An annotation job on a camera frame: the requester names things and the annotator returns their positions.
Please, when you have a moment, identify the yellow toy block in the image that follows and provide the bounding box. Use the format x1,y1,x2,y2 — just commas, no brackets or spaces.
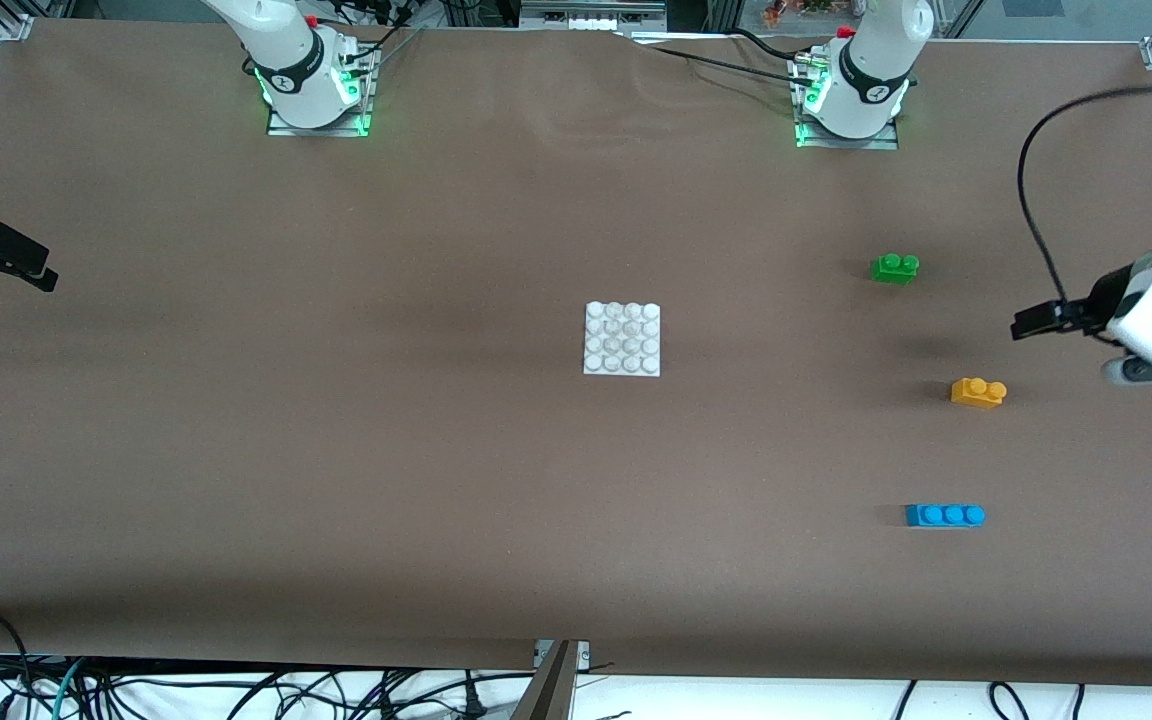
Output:
951,377,1008,409

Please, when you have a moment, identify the white studded base plate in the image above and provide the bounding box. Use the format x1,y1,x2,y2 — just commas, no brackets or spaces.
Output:
583,301,662,378

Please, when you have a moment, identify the blue toy block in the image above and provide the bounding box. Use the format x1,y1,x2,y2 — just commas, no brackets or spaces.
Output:
905,503,986,529

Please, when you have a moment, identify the grey metal rack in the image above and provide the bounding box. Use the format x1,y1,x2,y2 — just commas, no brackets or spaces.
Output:
519,0,668,33

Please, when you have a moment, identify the black cable loop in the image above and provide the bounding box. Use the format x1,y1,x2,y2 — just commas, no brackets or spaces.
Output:
989,681,1033,720

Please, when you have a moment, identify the black cable on table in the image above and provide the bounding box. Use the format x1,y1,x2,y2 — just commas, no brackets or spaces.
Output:
626,28,809,83

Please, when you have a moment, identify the teal cable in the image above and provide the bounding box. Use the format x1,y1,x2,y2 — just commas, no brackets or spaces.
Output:
48,657,88,720

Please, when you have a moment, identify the tangled black cable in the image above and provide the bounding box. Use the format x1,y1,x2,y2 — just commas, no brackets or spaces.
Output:
86,665,537,720

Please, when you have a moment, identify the aluminium frame post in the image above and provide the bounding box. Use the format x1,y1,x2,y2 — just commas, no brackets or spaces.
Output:
511,640,592,720

